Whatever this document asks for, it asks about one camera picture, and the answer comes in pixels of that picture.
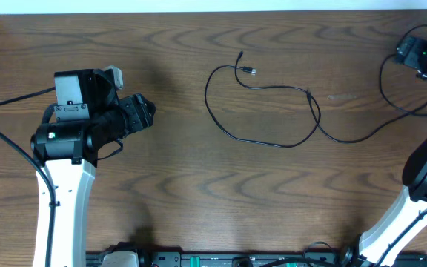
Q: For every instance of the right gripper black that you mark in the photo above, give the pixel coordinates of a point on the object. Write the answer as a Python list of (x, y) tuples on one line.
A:
[(411, 47)]

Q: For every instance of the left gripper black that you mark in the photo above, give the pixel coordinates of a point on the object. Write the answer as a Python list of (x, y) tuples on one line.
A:
[(141, 113)]

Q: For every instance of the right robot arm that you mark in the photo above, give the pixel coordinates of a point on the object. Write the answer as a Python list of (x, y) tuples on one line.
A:
[(381, 244)]

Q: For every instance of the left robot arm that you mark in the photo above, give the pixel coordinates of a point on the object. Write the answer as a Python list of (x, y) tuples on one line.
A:
[(88, 114)]

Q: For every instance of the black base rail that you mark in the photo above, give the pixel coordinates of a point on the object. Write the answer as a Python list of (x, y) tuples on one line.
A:
[(130, 254)]

